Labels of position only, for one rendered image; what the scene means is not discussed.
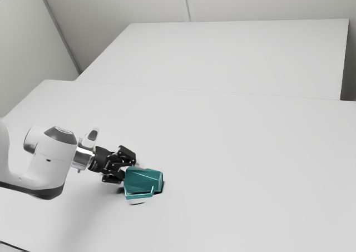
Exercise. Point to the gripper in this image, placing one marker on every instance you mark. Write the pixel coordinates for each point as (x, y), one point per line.
(102, 162)

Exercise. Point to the teal faceted mug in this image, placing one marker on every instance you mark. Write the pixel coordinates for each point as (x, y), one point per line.
(142, 181)

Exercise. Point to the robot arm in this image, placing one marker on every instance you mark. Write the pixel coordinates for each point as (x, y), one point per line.
(41, 163)

